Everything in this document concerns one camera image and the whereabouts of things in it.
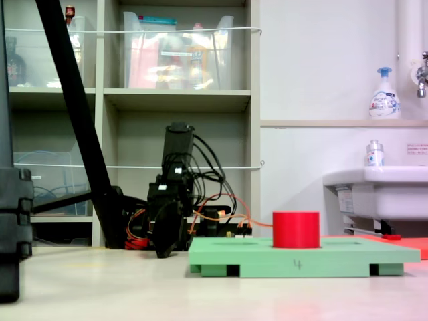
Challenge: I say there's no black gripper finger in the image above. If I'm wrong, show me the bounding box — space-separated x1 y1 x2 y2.
165 201 185 250
153 213 175 259

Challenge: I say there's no red cylinder block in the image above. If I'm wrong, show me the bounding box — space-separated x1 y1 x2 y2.
272 210 322 250

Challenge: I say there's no black table clamp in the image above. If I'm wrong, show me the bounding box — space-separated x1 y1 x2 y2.
199 205 232 240

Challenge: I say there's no beige shelf unit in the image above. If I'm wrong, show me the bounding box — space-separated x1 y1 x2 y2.
3 0 262 248

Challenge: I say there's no green shape sorter board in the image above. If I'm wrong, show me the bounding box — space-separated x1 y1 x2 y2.
187 236 421 279

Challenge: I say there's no large clear storage bin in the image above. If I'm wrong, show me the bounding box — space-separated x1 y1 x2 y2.
122 11 235 90

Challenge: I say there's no orange bottle in bin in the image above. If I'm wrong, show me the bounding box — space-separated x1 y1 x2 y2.
186 22 211 90

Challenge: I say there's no clear bin with bottles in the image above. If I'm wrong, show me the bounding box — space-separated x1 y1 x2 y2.
5 15 86 89

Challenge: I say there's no dark patterned bottle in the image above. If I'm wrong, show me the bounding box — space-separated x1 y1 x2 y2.
5 36 28 88

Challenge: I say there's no small clear sanitizer bottle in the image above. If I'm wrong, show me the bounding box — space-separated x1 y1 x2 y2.
364 139 385 167

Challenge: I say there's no white sink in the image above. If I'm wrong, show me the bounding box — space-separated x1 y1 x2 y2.
322 165 428 235

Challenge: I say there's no white pump soap bottle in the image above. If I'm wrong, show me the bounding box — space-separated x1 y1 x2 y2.
368 66 402 120

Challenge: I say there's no flat orange-red board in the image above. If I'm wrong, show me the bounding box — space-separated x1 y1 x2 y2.
320 234 428 261

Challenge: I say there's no metal faucet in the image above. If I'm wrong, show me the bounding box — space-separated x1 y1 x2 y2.
410 51 428 99

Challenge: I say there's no red orange wire bundle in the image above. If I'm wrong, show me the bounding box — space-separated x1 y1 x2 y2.
124 207 150 250

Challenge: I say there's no white safety cord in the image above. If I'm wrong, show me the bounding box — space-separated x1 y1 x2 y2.
13 160 266 171

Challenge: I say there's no long orange cable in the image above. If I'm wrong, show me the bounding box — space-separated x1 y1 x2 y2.
187 193 274 239

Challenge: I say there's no clear bin with blue cable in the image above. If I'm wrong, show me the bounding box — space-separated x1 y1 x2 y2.
13 150 94 215

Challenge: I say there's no dark grey post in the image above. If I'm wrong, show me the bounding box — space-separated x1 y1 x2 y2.
0 0 15 169

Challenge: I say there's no white wall notice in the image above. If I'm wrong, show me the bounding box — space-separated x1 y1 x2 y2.
406 143 428 156

